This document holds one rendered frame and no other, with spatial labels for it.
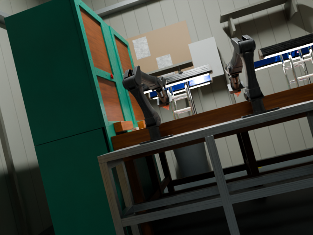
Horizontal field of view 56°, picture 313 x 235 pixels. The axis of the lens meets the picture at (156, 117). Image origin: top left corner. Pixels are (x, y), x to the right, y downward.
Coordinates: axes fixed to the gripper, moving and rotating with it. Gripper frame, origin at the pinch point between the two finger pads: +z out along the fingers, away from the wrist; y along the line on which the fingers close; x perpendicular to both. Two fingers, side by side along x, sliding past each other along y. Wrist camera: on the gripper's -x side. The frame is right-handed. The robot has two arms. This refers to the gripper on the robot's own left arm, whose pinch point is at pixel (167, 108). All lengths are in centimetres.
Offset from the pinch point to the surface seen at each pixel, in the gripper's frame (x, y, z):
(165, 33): -238, 8, 90
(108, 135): 15.8, 41.6, -5.9
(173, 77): -30.2, -7.2, 0.0
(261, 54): -28, -72, 0
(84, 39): -36, 42, -49
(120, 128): 3.1, 36.9, 3.7
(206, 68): -30.1, -32.3, 0.0
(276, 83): -156, -122, 167
